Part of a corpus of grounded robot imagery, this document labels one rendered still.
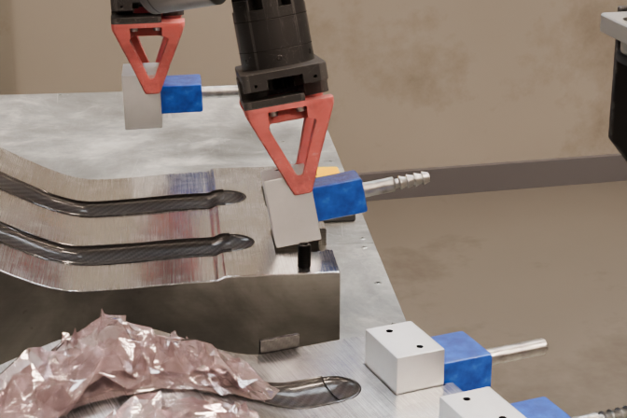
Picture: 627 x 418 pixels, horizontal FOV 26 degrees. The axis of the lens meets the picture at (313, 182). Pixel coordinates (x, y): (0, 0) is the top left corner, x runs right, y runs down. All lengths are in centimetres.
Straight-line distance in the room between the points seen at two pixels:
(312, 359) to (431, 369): 9
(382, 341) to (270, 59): 24
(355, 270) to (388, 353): 35
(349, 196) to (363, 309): 15
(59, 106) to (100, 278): 80
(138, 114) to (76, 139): 36
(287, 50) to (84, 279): 23
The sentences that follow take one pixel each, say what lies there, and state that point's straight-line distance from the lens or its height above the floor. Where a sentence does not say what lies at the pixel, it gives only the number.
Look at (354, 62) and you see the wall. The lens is 372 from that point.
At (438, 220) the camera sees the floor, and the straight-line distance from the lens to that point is 369.
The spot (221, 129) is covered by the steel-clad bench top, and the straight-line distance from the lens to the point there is 169.
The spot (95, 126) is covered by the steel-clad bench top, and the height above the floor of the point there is 80.
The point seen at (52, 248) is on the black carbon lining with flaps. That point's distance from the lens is 110.
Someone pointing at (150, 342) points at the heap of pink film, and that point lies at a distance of 86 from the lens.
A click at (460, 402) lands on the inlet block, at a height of 88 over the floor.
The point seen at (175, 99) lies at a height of 93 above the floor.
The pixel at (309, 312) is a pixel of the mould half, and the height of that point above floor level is 86.
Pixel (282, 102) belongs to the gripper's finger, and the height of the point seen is 101.
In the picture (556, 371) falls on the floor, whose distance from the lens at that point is 289.
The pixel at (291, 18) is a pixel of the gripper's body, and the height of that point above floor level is 107.
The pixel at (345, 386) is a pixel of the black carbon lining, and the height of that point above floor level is 85.
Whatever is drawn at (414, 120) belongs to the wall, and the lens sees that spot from 381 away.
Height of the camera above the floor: 128
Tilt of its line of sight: 19 degrees down
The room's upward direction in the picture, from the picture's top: straight up
